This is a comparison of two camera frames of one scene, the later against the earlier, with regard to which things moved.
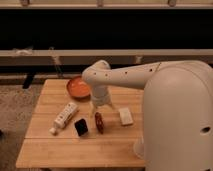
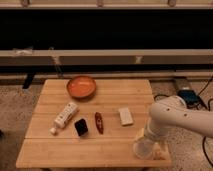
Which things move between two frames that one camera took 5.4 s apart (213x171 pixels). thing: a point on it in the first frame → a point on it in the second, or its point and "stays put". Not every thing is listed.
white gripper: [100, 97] → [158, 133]
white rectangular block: [126, 116] stays put
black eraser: [81, 127] stays put
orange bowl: [78, 88] stays put
